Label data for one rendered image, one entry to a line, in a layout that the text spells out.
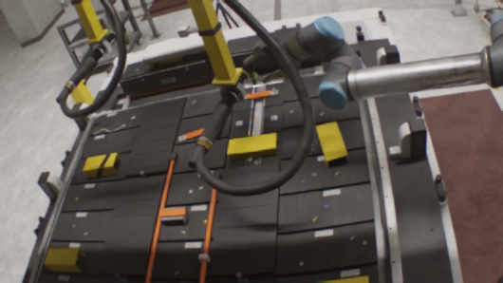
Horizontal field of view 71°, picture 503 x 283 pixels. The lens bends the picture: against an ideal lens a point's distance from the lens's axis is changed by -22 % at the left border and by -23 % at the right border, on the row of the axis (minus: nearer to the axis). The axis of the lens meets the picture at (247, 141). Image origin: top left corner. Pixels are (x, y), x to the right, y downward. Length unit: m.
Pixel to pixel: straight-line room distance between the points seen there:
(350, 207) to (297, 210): 0.16
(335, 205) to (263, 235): 0.22
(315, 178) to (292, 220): 0.16
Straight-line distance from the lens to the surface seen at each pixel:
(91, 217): 1.58
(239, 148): 1.48
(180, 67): 1.87
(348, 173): 1.34
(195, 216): 1.37
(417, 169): 1.51
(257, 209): 1.31
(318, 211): 1.27
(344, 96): 1.21
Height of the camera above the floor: 2.01
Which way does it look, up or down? 41 degrees down
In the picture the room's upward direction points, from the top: 20 degrees counter-clockwise
